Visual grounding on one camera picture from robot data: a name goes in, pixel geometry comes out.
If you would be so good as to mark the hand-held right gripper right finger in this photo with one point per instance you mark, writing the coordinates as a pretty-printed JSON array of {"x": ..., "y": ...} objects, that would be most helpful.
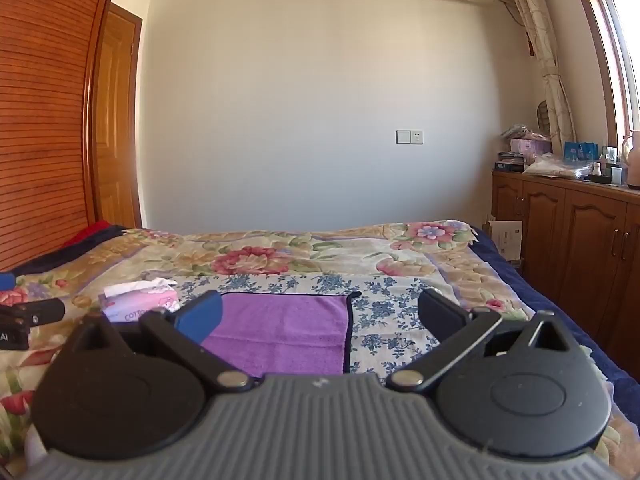
[{"x": 436, "y": 310}]

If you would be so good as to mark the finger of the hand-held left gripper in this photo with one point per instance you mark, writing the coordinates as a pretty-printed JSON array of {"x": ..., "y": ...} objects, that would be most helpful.
[
  {"x": 5, "y": 281},
  {"x": 37, "y": 311}
]

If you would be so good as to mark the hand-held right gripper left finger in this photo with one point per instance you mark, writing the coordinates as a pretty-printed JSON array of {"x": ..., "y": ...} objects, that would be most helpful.
[{"x": 201, "y": 316}]

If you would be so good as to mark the purple towel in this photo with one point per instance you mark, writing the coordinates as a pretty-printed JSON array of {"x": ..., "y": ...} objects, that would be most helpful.
[{"x": 280, "y": 330}]

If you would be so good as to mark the blue floral cloth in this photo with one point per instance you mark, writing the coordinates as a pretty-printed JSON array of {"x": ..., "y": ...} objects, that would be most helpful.
[{"x": 387, "y": 310}]

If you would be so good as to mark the pink tissue pack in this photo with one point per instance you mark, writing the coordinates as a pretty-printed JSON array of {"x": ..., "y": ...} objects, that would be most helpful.
[{"x": 134, "y": 302}]

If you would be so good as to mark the red cloth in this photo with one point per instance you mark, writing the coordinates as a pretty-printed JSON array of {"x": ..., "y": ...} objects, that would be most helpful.
[{"x": 90, "y": 232}]

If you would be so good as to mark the dark blue bed sheet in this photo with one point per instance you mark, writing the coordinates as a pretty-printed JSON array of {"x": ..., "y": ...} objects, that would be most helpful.
[{"x": 532, "y": 297}]

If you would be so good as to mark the white paper bag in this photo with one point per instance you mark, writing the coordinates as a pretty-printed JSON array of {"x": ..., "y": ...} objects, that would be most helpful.
[{"x": 506, "y": 239}]

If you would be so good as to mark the floral blanket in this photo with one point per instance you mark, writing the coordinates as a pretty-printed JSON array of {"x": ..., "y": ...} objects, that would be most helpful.
[{"x": 305, "y": 255}]

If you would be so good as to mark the wooden cabinet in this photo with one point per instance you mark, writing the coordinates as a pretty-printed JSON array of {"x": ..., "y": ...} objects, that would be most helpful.
[{"x": 570, "y": 230}]

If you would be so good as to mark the black box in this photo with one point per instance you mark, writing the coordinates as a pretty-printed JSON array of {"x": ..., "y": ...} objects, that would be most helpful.
[{"x": 509, "y": 165}]

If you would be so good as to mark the wooden louvered wardrobe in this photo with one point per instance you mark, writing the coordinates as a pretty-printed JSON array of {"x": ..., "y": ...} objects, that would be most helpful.
[{"x": 42, "y": 110}]

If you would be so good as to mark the clear plastic bag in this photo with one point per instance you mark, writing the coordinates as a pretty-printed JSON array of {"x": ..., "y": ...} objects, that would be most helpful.
[{"x": 552, "y": 166}]

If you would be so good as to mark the pink box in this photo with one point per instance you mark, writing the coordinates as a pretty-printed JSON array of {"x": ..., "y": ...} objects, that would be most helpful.
[{"x": 531, "y": 147}]

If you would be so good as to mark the wooden door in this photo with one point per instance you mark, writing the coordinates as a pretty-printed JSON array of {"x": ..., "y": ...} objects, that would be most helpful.
[{"x": 116, "y": 120}]

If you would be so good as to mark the small white bottle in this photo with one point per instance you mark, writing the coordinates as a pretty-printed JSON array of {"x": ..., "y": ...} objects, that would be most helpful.
[{"x": 596, "y": 170}]

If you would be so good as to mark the blue box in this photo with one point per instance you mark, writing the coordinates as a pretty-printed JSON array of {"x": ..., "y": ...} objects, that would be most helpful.
[{"x": 580, "y": 151}]

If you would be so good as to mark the woven fan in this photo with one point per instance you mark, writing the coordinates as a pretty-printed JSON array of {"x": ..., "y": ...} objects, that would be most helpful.
[{"x": 542, "y": 117}]

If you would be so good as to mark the pink vase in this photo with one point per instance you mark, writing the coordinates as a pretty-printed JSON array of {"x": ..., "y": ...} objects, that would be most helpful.
[{"x": 632, "y": 160}]

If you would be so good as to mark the patterned beige curtain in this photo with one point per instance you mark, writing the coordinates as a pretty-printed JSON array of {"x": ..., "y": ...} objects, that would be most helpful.
[{"x": 547, "y": 60}]

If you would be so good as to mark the white wall socket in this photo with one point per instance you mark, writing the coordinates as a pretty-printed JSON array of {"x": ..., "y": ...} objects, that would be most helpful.
[{"x": 410, "y": 137}]

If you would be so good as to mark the wooden window frame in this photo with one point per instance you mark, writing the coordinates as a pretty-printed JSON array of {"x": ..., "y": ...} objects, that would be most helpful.
[{"x": 602, "y": 50}]

